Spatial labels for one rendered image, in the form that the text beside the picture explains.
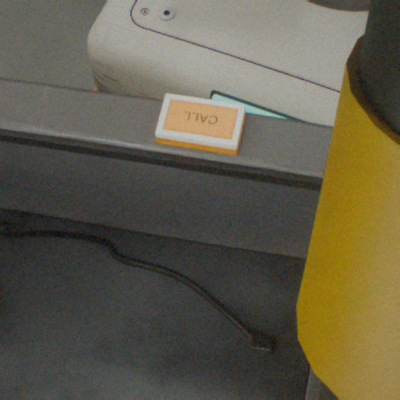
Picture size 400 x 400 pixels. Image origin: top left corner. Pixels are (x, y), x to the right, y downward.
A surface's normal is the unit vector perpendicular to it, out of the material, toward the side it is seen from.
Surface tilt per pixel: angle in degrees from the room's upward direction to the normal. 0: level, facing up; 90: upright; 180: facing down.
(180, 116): 0
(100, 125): 0
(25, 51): 0
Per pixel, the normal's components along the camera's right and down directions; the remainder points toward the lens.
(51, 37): -0.04, -0.46
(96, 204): -0.20, 0.87
